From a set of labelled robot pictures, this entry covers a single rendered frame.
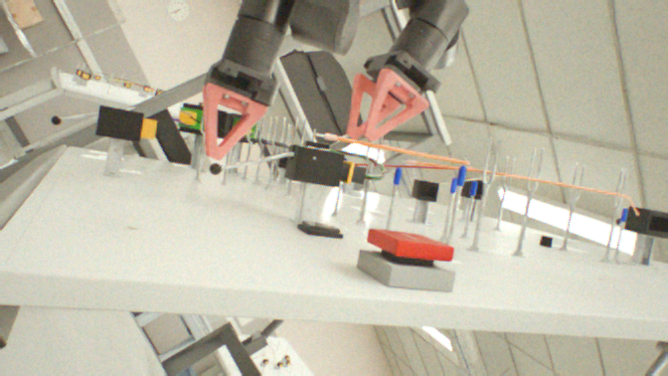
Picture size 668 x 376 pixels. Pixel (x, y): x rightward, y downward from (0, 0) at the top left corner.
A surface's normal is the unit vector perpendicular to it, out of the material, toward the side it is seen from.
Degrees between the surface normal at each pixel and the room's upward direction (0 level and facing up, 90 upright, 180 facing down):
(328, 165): 92
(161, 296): 90
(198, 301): 90
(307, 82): 90
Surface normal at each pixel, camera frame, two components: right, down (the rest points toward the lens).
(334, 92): 0.39, 0.14
